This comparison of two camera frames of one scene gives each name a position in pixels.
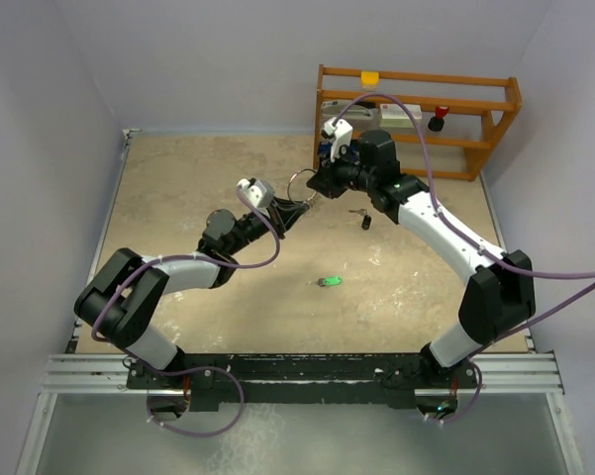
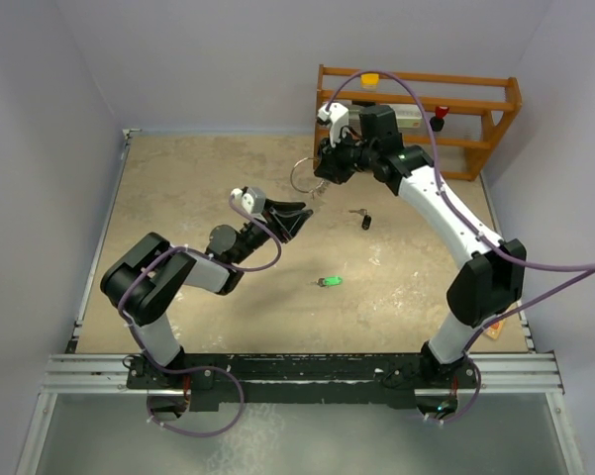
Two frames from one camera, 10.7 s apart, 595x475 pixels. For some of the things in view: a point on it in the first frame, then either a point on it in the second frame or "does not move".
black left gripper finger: [288, 204] does not move
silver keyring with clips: [288, 185] to [319, 190]
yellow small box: [369, 79] does not move
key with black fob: [366, 220] does not move
